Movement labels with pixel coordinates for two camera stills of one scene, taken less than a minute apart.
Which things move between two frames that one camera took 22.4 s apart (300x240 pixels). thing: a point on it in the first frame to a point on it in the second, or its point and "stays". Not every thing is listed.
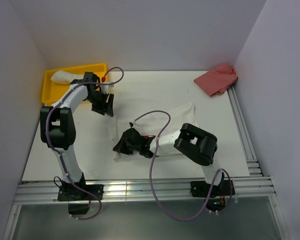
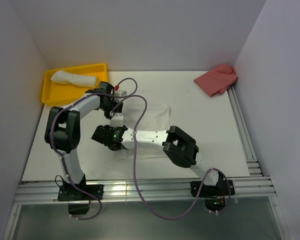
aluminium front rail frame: [37, 193] stays
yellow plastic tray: [52, 90] stays
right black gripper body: [125, 148] to [108, 127]
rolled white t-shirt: [65, 77] stays
